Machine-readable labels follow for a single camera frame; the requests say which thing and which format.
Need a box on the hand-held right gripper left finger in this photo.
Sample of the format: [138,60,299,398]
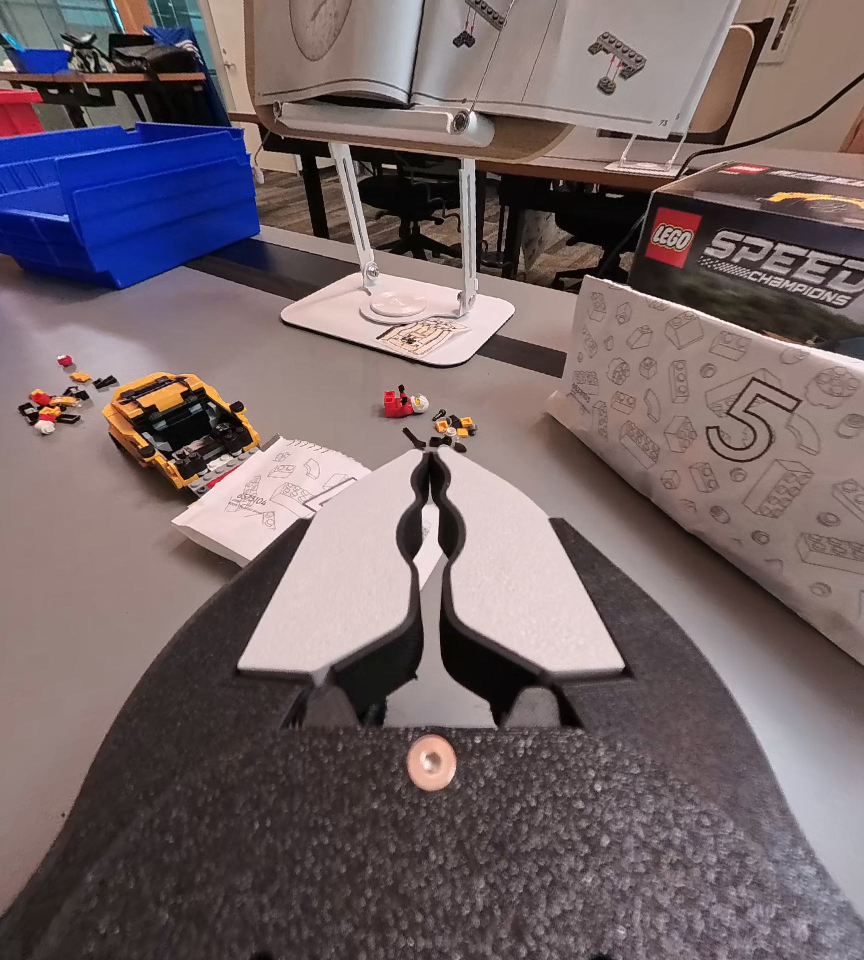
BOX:
[237,450,433,714]

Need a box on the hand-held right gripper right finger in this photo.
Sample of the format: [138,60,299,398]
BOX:
[432,450,626,715]

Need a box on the torn white paper bag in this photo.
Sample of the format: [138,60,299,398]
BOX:
[171,435,448,594]

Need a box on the large pile of toy bricks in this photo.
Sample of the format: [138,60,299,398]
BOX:
[18,352,118,438]

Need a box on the black toy set box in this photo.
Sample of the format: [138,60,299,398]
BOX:
[627,161,864,376]

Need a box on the small group of toy bricks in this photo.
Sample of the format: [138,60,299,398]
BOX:
[432,408,479,455]

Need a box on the yellow toy brick car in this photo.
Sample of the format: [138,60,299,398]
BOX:
[102,372,262,496]

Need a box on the full white paper bag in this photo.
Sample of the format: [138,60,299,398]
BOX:
[544,274,864,691]

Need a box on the sticker sheet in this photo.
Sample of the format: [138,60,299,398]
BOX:
[375,317,472,355]

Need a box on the white adjustable stand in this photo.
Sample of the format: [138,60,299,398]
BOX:
[250,0,740,369]

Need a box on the black office chair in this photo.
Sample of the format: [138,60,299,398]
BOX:
[360,159,464,260]

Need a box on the blue plastic bin holding paper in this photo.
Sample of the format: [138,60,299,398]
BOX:
[0,122,262,290]

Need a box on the brown background desk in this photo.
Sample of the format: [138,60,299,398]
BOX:
[228,111,710,245]

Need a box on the clear acrylic stand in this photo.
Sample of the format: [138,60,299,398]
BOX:
[604,131,691,176]

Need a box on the open booklet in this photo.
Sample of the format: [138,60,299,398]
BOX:
[252,0,740,140]

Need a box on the black bag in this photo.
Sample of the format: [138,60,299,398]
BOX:
[108,43,196,76]

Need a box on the wooden background table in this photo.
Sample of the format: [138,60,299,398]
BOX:
[0,69,209,130]

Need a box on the small blue background bin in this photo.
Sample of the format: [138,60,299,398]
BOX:
[6,46,73,75]

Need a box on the black cable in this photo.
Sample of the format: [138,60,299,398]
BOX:
[681,41,864,179]

